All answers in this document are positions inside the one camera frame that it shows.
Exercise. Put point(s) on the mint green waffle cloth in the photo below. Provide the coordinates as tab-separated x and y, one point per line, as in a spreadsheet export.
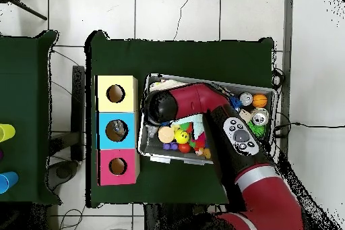
198	126

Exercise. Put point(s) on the crushed clear plastic bottle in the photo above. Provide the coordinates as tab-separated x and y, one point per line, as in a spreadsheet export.
118	128

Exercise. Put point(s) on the green spiky toy with eyes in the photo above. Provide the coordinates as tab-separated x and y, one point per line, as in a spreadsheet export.
256	130

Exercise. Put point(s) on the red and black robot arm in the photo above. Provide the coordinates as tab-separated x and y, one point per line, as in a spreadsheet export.
194	99

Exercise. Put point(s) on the wooden box with three holes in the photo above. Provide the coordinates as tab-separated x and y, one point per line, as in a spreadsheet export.
126	100

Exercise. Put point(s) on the orange round foam ball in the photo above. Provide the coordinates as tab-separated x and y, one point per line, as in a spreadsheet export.
165	135

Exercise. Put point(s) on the yellow smiley ball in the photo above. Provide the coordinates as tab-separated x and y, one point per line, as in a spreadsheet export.
182	136

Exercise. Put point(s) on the cream yellow waffle cloth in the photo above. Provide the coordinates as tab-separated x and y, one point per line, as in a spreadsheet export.
161	84

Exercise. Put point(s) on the purple toy block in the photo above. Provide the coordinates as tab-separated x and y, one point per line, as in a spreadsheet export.
170	146

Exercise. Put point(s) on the red orange ball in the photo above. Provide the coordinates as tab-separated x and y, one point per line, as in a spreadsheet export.
185	148

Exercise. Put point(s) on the small tan plush animal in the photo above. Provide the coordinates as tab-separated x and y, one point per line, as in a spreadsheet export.
204	153

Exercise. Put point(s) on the dark green table cloth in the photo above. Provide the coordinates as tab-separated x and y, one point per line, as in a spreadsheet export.
188	62

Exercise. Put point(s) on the orange toy basketball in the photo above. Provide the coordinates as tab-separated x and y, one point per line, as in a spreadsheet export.
259	100

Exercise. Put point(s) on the green cloth side table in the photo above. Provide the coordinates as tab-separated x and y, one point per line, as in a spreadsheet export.
24	92

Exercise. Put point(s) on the yellow plastic cup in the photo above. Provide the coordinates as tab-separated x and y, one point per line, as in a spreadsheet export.
6	132

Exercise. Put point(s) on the blue plastic cup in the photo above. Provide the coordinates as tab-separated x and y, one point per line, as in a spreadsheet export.
8	182

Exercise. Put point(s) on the black tripod leg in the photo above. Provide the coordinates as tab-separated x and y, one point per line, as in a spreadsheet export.
27	8

